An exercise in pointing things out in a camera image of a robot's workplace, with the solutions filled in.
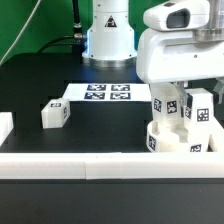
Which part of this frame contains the white round stool seat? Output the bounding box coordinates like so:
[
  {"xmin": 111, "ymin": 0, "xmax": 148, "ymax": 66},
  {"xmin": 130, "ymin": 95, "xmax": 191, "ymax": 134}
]
[{"xmin": 146, "ymin": 119, "xmax": 224, "ymax": 153}]

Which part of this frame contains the white fence wall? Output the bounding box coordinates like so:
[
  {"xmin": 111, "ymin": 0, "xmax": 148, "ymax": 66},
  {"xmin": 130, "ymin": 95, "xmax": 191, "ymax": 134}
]
[
  {"xmin": 0, "ymin": 152, "xmax": 224, "ymax": 180},
  {"xmin": 0, "ymin": 112, "xmax": 14, "ymax": 147}
]

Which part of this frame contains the white marker sheet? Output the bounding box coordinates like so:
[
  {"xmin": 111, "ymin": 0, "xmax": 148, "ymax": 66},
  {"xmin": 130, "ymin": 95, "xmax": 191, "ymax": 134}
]
[{"xmin": 63, "ymin": 83, "xmax": 151, "ymax": 102}]

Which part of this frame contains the black cable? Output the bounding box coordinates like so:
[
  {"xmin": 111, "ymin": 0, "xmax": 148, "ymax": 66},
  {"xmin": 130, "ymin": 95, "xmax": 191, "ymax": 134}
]
[{"xmin": 38, "ymin": 0, "xmax": 88, "ymax": 54}]

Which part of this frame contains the white left fence wall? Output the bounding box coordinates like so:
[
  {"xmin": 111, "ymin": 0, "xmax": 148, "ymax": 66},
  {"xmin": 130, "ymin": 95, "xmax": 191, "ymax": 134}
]
[{"xmin": 0, "ymin": 112, "xmax": 14, "ymax": 147}]

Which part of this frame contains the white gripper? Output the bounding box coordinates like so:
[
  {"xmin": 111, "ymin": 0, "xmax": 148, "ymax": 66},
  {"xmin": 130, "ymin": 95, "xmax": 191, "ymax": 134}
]
[{"xmin": 136, "ymin": 28, "xmax": 224, "ymax": 117}]

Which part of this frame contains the white front fence wall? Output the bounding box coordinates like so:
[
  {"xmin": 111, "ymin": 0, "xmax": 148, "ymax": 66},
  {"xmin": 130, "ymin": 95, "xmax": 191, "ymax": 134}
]
[{"xmin": 0, "ymin": 152, "xmax": 224, "ymax": 180}]

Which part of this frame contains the grey thin cable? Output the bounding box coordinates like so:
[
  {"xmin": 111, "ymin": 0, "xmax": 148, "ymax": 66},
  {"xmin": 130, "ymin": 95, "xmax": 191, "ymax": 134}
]
[{"xmin": 0, "ymin": 0, "xmax": 43, "ymax": 66}]

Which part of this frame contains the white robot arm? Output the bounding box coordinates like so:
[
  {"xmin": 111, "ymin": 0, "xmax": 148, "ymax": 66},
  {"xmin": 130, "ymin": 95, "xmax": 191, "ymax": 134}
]
[{"xmin": 83, "ymin": 0, "xmax": 224, "ymax": 90}]

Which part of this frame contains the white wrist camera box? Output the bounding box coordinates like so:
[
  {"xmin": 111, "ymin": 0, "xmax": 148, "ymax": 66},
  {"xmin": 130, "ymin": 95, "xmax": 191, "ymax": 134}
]
[{"xmin": 143, "ymin": 0, "xmax": 210, "ymax": 31}]

